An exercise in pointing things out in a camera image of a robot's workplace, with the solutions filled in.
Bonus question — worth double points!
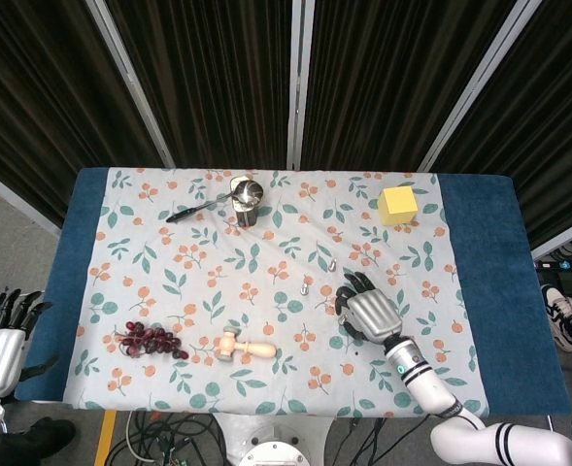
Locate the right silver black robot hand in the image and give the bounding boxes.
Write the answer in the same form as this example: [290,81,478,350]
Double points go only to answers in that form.
[334,271,403,345]

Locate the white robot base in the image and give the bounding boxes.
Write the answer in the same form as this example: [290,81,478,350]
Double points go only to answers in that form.
[215,412,335,466]

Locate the black shoe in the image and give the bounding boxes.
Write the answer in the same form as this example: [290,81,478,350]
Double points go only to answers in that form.
[0,416,77,466]

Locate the yellow cube block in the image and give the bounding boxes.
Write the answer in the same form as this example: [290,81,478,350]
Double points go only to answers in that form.
[378,185,420,227]

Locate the small wooden toy hammer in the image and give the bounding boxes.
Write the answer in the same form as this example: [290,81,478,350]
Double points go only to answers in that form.
[217,326,278,363]

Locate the blue table cover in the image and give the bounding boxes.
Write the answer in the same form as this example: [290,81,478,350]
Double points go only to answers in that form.
[14,167,572,417]

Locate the dark red grape bunch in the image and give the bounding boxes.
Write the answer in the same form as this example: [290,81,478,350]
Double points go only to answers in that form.
[114,320,190,361]

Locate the dark metal cup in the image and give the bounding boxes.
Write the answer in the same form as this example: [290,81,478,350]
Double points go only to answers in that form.
[230,177,262,228]

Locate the floral print tablecloth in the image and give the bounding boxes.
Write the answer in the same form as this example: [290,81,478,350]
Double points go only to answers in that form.
[61,167,490,418]

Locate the white black sneaker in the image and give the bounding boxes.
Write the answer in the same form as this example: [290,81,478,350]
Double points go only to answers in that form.
[540,283,572,353]

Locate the black power strip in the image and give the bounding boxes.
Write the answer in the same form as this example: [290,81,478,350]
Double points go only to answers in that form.
[532,259,572,281]

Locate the black pleated partition panel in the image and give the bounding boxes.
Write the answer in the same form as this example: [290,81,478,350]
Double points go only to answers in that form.
[435,0,572,249]
[105,0,296,170]
[300,0,520,171]
[0,0,168,234]

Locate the black floor cable bundle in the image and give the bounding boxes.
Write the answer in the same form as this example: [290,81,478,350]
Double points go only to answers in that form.
[348,416,413,466]

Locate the black floor cable tangle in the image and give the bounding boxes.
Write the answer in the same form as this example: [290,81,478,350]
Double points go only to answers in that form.
[124,411,228,466]

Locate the black handled metal spoon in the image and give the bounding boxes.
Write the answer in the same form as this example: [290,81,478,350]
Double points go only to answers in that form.
[165,180,263,224]

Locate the silver partition frame post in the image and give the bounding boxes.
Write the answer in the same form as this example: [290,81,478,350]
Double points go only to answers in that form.
[417,0,544,172]
[285,0,316,171]
[84,0,176,169]

